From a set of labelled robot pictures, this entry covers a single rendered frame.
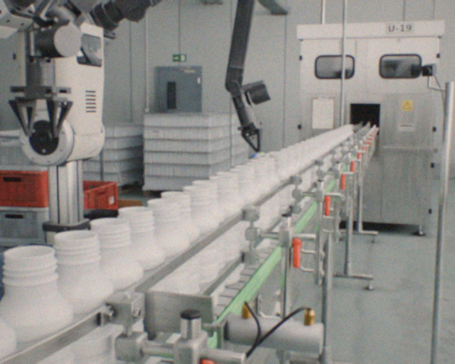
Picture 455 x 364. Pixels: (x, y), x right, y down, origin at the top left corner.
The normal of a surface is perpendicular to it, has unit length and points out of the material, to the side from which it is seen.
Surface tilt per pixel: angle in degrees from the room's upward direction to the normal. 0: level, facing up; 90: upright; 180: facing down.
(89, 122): 90
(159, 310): 90
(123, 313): 90
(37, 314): 49
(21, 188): 90
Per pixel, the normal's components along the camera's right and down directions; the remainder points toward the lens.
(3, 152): -0.14, 0.13
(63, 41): 0.75, 0.10
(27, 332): 0.22, 0.13
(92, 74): 0.96, 0.04
